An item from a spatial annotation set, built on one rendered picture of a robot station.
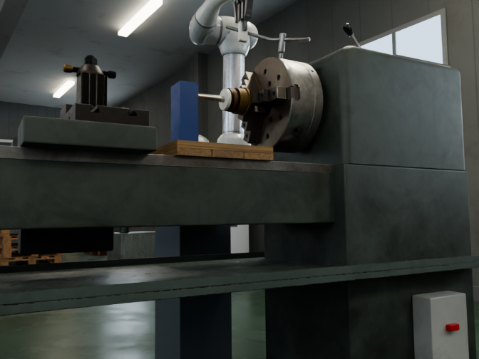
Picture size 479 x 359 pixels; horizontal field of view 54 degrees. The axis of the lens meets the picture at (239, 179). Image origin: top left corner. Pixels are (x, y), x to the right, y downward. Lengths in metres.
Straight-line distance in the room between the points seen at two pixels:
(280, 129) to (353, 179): 0.28
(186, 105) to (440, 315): 1.04
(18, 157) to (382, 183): 1.07
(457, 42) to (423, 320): 3.25
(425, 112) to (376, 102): 0.23
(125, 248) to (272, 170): 6.28
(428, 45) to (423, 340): 3.40
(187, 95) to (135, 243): 6.28
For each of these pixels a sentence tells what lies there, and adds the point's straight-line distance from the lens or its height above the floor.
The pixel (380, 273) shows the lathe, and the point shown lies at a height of 0.53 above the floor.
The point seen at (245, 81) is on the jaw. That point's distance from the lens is 1.61.
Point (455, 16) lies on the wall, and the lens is 4.65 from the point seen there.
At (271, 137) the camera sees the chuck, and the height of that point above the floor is 0.96.
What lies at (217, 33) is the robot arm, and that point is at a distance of 2.22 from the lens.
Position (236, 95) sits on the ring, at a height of 1.09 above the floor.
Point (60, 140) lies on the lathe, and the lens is 1.10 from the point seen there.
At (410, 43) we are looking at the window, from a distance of 4.82.
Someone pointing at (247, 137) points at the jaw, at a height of 0.97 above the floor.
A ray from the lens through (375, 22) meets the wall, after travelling 5.20.
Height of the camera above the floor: 0.70
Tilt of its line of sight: 5 degrees up
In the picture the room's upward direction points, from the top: 1 degrees counter-clockwise
